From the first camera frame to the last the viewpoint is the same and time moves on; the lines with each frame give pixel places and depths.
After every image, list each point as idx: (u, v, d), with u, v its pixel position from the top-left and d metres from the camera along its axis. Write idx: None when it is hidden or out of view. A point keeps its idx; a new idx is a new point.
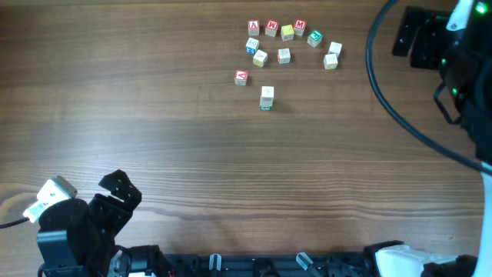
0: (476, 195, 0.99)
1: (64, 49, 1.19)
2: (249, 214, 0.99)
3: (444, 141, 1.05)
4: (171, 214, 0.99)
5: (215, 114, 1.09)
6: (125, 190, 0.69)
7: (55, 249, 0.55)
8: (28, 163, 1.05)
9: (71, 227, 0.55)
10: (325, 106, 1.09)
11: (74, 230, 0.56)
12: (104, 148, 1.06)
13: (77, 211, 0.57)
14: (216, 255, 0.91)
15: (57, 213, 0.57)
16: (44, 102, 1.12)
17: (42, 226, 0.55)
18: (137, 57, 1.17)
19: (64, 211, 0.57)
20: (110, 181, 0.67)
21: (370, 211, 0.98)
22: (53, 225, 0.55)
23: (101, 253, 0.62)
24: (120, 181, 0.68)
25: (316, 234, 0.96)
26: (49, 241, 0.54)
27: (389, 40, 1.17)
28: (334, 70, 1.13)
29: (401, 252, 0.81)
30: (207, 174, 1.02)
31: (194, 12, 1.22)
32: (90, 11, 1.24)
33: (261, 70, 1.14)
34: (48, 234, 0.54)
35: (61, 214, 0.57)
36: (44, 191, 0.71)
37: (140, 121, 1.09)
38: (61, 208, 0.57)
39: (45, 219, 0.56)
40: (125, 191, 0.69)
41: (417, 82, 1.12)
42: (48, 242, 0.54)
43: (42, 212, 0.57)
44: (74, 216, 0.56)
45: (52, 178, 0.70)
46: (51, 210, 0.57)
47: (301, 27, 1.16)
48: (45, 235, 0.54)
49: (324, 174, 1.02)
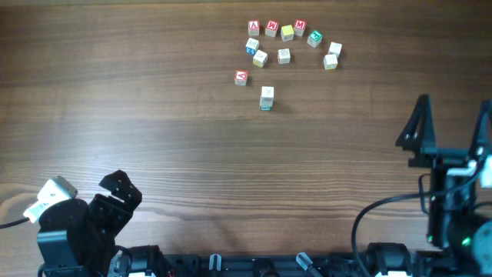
0: None
1: (64, 50, 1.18)
2: (249, 215, 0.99)
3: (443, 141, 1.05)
4: (171, 214, 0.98)
5: (215, 114, 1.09)
6: (125, 190, 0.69)
7: (55, 250, 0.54)
8: (28, 163, 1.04)
9: (71, 228, 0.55)
10: (325, 106, 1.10)
11: (74, 231, 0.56)
12: (104, 148, 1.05)
13: (77, 211, 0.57)
14: (216, 255, 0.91)
15: (57, 213, 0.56)
16: (44, 102, 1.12)
17: (42, 225, 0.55)
18: (137, 57, 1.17)
19: (64, 211, 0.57)
20: (110, 179, 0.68)
21: (370, 211, 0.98)
22: (53, 225, 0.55)
23: (102, 253, 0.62)
24: (120, 181, 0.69)
25: (316, 234, 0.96)
26: (48, 241, 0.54)
27: (388, 41, 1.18)
28: (334, 70, 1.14)
29: None
30: (208, 174, 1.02)
31: (194, 13, 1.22)
32: (89, 11, 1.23)
33: (261, 71, 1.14)
34: (47, 234, 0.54)
35: (61, 215, 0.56)
36: (44, 191, 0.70)
37: (140, 120, 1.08)
38: (61, 208, 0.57)
39: (45, 219, 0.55)
40: (125, 191, 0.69)
41: (417, 82, 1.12)
42: (48, 242, 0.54)
43: (42, 213, 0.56)
44: (74, 216, 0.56)
45: (52, 178, 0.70)
46: (51, 209, 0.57)
47: (301, 27, 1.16)
48: (45, 235, 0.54)
49: (324, 174, 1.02)
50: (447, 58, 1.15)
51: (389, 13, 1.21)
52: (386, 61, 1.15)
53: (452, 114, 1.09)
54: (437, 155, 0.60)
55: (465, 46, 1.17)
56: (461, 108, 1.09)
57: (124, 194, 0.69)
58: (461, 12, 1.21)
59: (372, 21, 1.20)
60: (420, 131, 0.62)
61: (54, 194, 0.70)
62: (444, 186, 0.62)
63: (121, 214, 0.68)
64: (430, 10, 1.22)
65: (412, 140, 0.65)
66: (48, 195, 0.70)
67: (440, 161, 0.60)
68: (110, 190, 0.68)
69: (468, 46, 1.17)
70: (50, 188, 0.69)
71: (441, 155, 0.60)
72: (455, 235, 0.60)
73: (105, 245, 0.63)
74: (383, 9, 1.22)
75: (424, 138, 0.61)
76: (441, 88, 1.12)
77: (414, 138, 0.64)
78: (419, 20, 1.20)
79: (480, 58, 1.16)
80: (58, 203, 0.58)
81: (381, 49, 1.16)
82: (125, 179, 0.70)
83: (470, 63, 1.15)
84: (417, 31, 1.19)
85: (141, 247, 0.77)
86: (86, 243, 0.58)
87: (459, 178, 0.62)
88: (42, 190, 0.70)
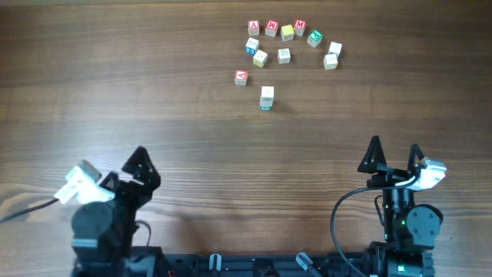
0: (475, 195, 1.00)
1: (64, 50, 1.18)
2: (249, 214, 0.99)
3: (443, 141, 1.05)
4: (171, 214, 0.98)
5: (215, 114, 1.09)
6: (146, 175, 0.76)
7: (88, 251, 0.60)
8: (28, 163, 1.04)
9: (101, 234, 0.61)
10: (325, 106, 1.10)
11: (105, 234, 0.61)
12: (104, 148, 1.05)
13: (103, 218, 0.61)
14: (216, 255, 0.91)
15: (88, 218, 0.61)
16: (44, 102, 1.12)
17: (77, 232, 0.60)
18: (137, 57, 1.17)
19: (94, 217, 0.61)
20: (131, 164, 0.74)
21: (371, 211, 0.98)
22: (84, 230, 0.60)
23: (127, 238, 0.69)
24: (141, 166, 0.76)
25: (317, 234, 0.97)
26: (83, 245, 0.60)
27: (388, 41, 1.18)
28: (334, 70, 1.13)
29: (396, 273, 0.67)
30: (208, 173, 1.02)
31: (193, 13, 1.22)
32: (89, 11, 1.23)
33: (261, 71, 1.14)
34: (82, 240, 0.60)
35: (90, 221, 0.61)
36: (72, 180, 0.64)
37: (140, 120, 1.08)
38: (91, 215, 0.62)
39: (78, 227, 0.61)
40: (145, 175, 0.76)
41: (416, 82, 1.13)
42: (82, 246, 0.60)
43: (74, 218, 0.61)
44: (104, 223, 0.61)
45: (76, 167, 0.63)
46: (82, 214, 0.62)
47: (301, 27, 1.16)
48: (80, 241, 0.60)
49: (324, 174, 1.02)
50: (447, 58, 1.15)
51: (389, 13, 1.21)
52: (386, 61, 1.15)
53: (451, 114, 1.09)
54: (388, 172, 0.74)
55: (465, 47, 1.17)
56: (461, 108, 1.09)
57: (144, 178, 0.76)
58: (461, 12, 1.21)
59: (373, 21, 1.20)
60: (376, 157, 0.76)
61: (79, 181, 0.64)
62: (392, 200, 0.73)
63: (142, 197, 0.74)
64: (430, 10, 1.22)
65: (369, 164, 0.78)
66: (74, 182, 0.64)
67: (390, 177, 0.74)
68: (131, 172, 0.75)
69: (469, 46, 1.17)
70: (78, 176, 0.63)
71: (391, 171, 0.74)
72: (397, 222, 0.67)
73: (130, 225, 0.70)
74: (383, 9, 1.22)
75: (378, 161, 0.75)
76: (441, 88, 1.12)
77: (371, 162, 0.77)
78: (419, 20, 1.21)
79: (480, 58, 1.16)
80: (86, 206, 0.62)
81: (382, 49, 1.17)
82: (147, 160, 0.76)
83: (470, 63, 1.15)
84: (417, 31, 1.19)
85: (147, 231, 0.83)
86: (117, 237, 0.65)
87: (407, 193, 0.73)
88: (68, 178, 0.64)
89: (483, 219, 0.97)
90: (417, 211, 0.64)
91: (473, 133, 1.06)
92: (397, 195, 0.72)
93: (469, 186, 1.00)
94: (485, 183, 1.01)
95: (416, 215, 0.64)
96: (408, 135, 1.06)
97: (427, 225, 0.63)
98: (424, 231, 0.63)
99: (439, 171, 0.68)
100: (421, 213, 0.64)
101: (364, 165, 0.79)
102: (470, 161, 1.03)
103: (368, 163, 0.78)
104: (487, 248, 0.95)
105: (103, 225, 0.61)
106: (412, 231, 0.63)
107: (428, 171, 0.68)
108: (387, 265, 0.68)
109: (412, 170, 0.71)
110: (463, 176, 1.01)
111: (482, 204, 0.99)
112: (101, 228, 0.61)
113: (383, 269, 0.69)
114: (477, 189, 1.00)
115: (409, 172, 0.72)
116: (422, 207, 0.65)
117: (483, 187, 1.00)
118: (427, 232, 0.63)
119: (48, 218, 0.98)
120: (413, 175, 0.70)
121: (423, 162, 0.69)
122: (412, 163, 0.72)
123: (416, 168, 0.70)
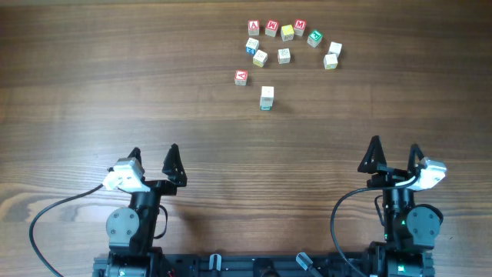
0: (474, 195, 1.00)
1: (65, 50, 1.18)
2: (249, 214, 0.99)
3: (443, 141, 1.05)
4: (171, 214, 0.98)
5: (215, 114, 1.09)
6: (181, 177, 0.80)
7: (123, 251, 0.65)
8: (28, 163, 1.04)
9: (133, 238, 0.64)
10: (325, 106, 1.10)
11: (137, 236, 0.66)
12: (104, 148, 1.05)
13: (134, 223, 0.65)
14: (216, 255, 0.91)
15: (119, 225, 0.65)
16: (44, 102, 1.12)
17: (111, 235, 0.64)
18: (137, 57, 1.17)
19: (124, 224, 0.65)
20: (173, 165, 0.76)
21: (371, 211, 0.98)
22: (118, 237, 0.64)
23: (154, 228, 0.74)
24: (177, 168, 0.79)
25: (316, 234, 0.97)
26: (118, 249, 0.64)
27: (388, 41, 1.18)
28: (334, 70, 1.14)
29: (396, 273, 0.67)
30: (207, 173, 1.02)
31: (193, 13, 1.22)
32: (89, 11, 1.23)
33: (262, 71, 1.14)
34: (117, 245, 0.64)
35: (123, 224, 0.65)
36: (120, 172, 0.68)
37: (140, 120, 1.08)
38: (122, 221, 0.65)
39: (111, 230, 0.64)
40: (180, 177, 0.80)
41: (416, 82, 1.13)
42: (118, 249, 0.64)
43: (108, 225, 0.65)
44: (134, 229, 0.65)
45: (130, 165, 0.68)
46: (114, 221, 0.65)
47: (301, 27, 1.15)
48: (114, 246, 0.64)
49: (324, 174, 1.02)
50: (448, 58, 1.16)
51: (389, 13, 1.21)
52: (386, 61, 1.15)
53: (452, 114, 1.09)
54: (388, 172, 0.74)
55: (466, 47, 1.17)
56: (461, 108, 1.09)
57: (177, 179, 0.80)
58: (461, 12, 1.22)
59: (373, 21, 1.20)
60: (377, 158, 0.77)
61: (128, 177, 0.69)
62: (392, 200, 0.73)
63: (173, 189, 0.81)
64: (430, 10, 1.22)
65: (370, 164, 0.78)
66: (124, 178, 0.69)
67: (390, 177, 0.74)
68: (169, 175, 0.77)
69: (468, 45, 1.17)
70: (127, 173, 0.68)
71: (391, 171, 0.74)
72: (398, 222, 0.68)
73: (157, 214, 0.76)
74: (383, 9, 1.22)
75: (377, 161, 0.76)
76: (441, 88, 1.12)
77: (371, 162, 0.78)
78: (419, 20, 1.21)
79: (480, 58, 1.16)
80: (118, 211, 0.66)
81: (382, 49, 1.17)
82: (178, 157, 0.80)
83: (470, 63, 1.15)
84: (417, 31, 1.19)
85: (166, 217, 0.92)
86: (144, 230, 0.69)
87: (407, 194, 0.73)
88: (115, 170, 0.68)
89: (483, 219, 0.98)
90: (418, 211, 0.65)
91: (473, 133, 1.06)
92: (397, 195, 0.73)
93: (469, 186, 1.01)
94: (485, 183, 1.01)
95: (416, 215, 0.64)
96: (409, 135, 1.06)
97: (427, 226, 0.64)
98: (424, 231, 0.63)
99: (439, 171, 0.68)
100: (421, 213, 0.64)
101: (364, 165, 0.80)
102: (470, 161, 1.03)
103: (368, 163, 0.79)
104: (487, 248, 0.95)
105: (134, 229, 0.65)
106: (412, 231, 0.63)
107: (428, 171, 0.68)
108: (387, 265, 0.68)
109: (412, 170, 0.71)
110: (463, 176, 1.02)
111: (483, 204, 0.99)
112: (133, 233, 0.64)
113: (383, 269, 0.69)
114: (476, 189, 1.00)
115: (409, 172, 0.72)
116: (422, 207, 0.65)
117: (482, 186, 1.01)
118: (427, 232, 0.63)
119: (48, 218, 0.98)
120: (413, 175, 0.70)
121: (423, 162, 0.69)
122: (411, 164, 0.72)
123: (417, 168, 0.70)
